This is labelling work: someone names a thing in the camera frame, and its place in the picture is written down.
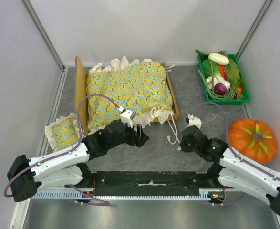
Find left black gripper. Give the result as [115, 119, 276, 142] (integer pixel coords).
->
[108, 119, 149, 149]

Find large lemon print cushion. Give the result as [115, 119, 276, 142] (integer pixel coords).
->
[86, 57, 175, 131]

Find small lemon print pillow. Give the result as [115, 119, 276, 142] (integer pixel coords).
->
[44, 113, 84, 152]

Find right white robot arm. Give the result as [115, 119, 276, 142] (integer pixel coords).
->
[180, 125, 280, 216]

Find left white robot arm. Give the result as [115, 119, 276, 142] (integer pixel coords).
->
[4, 121, 149, 202]

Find purple toy onion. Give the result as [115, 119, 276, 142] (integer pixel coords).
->
[214, 83, 227, 95]

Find green toy long beans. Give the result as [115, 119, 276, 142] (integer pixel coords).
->
[195, 50, 232, 98]

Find white toy mushroom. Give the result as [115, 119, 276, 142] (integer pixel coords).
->
[206, 76, 218, 90]

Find orange toy pumpkin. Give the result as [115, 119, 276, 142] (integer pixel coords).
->
[228, 118, 277, 164]

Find green plastic tray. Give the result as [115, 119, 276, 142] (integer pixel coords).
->
[197, 54, 250, 105]

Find toy bok choy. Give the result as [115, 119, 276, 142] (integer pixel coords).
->
[202, 60, 231, 90]

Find orange toy carrot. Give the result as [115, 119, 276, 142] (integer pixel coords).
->
[218, 64, 226, 79]

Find green toy spinach leaves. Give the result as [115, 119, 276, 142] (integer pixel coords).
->
[218, 51, 245, 93]

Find white toy radish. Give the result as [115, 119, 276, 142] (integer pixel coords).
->
[208, 53, 229, 66]

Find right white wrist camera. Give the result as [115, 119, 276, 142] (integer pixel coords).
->
[186, 114, 202, 129]

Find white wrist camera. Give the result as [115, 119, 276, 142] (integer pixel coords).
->
[118, 106, 136, 128]
[186, 114, 202, 129]

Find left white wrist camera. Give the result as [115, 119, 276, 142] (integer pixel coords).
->
[118, 106, 136, 128]

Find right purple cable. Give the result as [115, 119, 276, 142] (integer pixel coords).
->
[189, 102, 280, 206]

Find purple cable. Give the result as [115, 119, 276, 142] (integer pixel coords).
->
[3, 94, 111, 206]
[189, 102, 280, 206]

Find grey slotted cable duct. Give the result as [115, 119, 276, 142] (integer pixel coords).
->
[32, 189, 211, 201]

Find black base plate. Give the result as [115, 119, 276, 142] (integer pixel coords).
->
[80, 171, 223, 195]

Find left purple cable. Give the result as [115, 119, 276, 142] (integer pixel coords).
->
[3, 94, 111, 206]

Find wooden pet bed frame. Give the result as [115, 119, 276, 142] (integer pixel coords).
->
[73, 56, 180, 132]

